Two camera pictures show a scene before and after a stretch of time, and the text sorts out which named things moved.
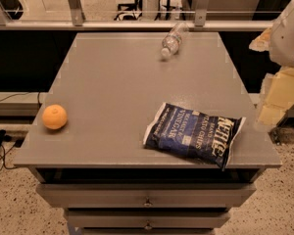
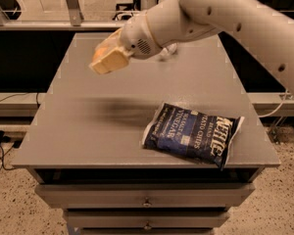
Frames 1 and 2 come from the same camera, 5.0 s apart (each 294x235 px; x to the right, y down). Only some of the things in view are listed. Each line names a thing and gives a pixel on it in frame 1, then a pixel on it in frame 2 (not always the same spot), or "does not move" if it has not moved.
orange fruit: x=54 y=117 to x=99 y=52
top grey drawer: x=143 y=195 does not move
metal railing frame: x=75 y=21 does not move
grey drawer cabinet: x=98 y=168 does not move
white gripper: x=286 y=39 to x=136 y=36
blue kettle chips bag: x=182 y=130 does not move
